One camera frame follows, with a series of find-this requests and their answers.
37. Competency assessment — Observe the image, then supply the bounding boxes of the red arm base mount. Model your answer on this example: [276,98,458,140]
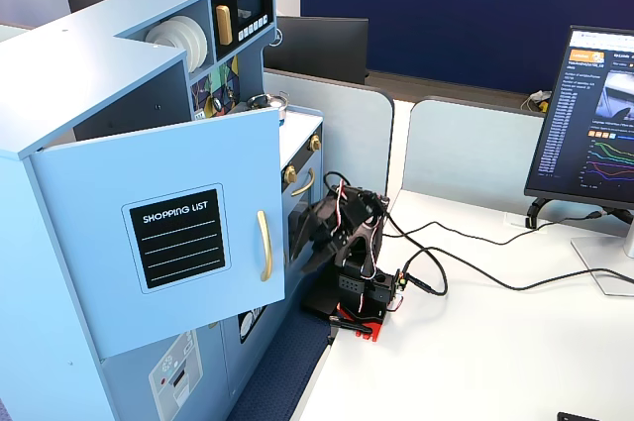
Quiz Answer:
[329,304,385,344]

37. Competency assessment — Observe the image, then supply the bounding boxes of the black toy microwave door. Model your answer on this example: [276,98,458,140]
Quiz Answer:
[210,0,275,63]

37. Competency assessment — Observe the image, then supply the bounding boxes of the silver toy pot with lid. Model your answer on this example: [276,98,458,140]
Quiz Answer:
[247,91,291,121]

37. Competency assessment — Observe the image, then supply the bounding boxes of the light grey desk divider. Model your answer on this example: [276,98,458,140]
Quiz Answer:
[401,96,547,210]
[262,67,396,200]

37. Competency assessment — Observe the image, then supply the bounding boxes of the white toy plate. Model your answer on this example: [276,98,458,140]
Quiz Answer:
[167,16,203,69]
[175,14,208,65]
[145,19,197,70]

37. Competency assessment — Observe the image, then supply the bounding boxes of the shopping list cabinet door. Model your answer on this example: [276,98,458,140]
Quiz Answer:
[28,107,288,361]

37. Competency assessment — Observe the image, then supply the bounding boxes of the dark blue pin board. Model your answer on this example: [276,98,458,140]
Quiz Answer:
[299,0,634,96]

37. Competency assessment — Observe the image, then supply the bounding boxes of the ice dispenser print cabinet door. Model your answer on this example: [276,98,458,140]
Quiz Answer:
[101,314,234,421]

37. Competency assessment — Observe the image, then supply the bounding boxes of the silver monitor stand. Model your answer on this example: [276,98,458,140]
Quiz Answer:
[570,207,634,298]

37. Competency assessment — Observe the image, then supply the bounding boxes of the black power cable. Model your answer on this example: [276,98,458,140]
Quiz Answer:
[383,210,634,297]

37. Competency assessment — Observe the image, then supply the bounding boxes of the black cable holder clamp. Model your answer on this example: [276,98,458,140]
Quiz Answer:
[525,196,554,232]

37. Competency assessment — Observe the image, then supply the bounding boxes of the black flat base plate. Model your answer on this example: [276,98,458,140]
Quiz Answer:
[300,262,343,318]

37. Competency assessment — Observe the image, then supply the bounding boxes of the cutlery print cabinet door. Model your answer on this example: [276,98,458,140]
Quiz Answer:
[220,291,281,408]

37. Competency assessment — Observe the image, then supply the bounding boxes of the white and yellow cable bundle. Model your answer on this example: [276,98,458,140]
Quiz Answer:
[519,88,552,113]

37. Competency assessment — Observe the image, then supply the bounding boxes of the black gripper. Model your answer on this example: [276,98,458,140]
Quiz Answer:
[288,187,373,274]

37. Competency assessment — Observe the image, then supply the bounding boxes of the toy oven door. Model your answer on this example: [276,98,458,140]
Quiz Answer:
[281,162,324,263]

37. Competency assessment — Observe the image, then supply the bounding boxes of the light blue toy kitchen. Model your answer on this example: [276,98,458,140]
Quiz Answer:
[0,0,326,421]

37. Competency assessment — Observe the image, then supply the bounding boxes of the computer monitor showing graphs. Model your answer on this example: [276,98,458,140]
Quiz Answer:
[523,24,634,210]

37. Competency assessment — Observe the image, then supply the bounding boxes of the black usb cable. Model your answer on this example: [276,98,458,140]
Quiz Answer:
[383,210,634,247]

